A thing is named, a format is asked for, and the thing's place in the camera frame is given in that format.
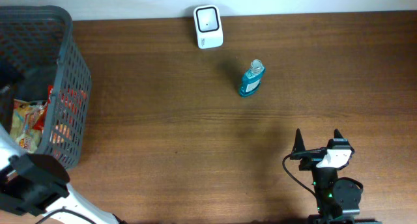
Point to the grey plastic mesh basket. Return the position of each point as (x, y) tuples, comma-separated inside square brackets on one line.
[(38, 50)]

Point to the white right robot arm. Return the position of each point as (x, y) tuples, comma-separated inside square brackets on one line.
[(337, 198)]

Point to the cream snack bag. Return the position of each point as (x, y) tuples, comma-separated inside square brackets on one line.
[(28, 123)]

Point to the red skittles candy bag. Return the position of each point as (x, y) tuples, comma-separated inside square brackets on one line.
[(63, 128)]

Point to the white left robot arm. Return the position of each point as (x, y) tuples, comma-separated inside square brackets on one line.
[(39, 185)]

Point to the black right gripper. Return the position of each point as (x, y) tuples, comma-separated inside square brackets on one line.
[(311, 157)]

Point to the white barcode scanner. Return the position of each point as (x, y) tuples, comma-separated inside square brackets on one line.
[(208, 26)]

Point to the blue mouthwash bottle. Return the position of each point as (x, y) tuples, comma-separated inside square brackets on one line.
[(251, 80)]

